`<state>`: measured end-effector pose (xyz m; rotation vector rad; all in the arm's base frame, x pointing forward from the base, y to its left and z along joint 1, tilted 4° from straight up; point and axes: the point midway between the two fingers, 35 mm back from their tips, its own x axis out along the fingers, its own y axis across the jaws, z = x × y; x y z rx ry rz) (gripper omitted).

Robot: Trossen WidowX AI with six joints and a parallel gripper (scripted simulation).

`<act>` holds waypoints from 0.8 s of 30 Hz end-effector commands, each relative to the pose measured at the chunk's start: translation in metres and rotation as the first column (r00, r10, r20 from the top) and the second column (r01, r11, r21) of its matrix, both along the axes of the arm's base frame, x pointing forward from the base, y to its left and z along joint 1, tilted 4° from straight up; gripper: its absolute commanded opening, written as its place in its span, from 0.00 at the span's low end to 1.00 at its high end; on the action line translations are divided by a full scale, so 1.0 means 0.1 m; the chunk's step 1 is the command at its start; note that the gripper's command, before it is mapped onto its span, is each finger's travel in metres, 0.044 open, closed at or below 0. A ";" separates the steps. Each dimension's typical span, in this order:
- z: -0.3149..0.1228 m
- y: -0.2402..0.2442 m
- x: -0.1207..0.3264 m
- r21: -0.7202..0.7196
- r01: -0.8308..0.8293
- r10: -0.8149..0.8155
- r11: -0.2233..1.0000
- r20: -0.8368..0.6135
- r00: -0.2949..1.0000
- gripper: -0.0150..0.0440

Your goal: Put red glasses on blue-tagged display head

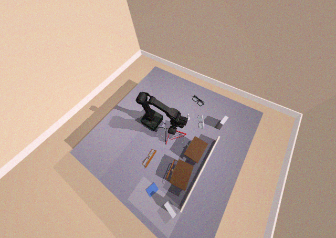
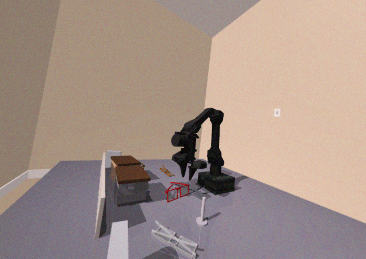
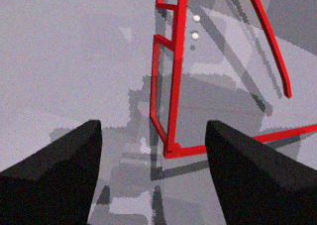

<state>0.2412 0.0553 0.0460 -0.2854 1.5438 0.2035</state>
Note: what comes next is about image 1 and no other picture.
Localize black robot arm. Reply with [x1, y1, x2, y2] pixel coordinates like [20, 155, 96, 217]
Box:
[136, 92, 188, 128]

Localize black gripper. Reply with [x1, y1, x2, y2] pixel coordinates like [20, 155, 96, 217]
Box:
[168, 121, 177, 135]

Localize black glasses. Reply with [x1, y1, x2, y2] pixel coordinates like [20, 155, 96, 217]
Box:
[193, 95, 204, 106]

